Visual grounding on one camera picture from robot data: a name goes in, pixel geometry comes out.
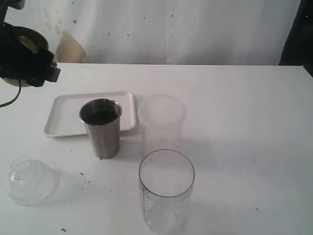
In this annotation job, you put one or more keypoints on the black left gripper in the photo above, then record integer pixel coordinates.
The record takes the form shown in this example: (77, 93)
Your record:
(24, 66)

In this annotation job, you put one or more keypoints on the brown wooden cup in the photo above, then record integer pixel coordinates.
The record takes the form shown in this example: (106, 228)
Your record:
(29, 36)

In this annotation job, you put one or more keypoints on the stainless steel cup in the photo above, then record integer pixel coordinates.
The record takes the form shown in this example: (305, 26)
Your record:
(101, 118)

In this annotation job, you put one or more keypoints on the clear dome lid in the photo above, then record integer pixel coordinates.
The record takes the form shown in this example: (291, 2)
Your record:
(30, 181)

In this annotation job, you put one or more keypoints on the clear plastic shaker tumbler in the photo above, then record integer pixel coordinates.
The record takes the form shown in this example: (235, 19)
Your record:
(166, 179)

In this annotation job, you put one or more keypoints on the white rectangular tray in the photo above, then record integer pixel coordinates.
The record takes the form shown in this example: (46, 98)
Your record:
(64, 121)

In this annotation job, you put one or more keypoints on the white backdrop sheet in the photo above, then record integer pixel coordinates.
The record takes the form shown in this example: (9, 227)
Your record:
(191, 32)

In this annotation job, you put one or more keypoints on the translucent plastic container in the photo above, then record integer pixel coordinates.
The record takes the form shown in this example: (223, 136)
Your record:
(161, 122)

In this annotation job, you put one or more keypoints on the dark curtain at right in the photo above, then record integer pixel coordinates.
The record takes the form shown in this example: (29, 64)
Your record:
(298, 49)

